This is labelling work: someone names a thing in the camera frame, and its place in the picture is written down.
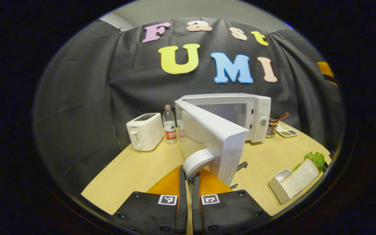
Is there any white divided condiment dish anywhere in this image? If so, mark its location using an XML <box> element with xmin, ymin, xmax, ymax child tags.
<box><xmin>275</xmin><ymin>125</ymin><xmax>298</xmax><ymax>138</ymax></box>

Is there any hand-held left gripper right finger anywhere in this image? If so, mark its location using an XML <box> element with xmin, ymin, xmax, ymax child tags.
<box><xmin>192</xmin><ymin>168</ymin><xmax>272</xmax><ymax>235</ymax></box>

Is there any metal utensil holder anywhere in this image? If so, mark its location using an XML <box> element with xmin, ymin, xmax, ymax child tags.
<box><xmin>266</xmin><ymin>118</ymin><xmax>279</xmax><ymax>138</ymax></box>

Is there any clear red label water bottle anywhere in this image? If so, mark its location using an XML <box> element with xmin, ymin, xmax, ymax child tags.
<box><xmin>175</xmin><ymin>104</ymin><xmax>186</xmax><ymax>142</ymax></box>
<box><xmin>163</xmin><ymin>104</ymin><xmax>178</xmax><ymax>145</ymax></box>

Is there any white bread lettuce sandwich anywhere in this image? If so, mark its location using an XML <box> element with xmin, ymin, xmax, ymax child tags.
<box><xmin>279</xmin><ymin>151</ymin><xmax>325</xmax><ymax>199</ymax></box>

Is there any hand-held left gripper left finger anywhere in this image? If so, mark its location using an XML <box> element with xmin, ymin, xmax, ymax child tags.
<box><xmin>111</xmin><ymin>165</ymin><xmax>188</xmax><ymax>235</ymax></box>

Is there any black backdrop cloth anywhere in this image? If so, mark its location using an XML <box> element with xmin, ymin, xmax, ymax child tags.
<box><xmin>33</xmin><ymin>18</ymin><xmax>345</xmax><ymax>196</ymax></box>

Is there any white toaster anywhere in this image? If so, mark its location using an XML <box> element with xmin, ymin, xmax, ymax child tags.
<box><xmin>126</xmin><ymin>113</ymin><xmax>165</xmax><ymax>151</ymax></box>

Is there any white microwave oven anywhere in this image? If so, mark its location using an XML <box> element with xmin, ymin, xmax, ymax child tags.
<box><xmin>174</xmin><ymin>93</ymin><xmax>272</xmax><ymax>190</ymax></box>

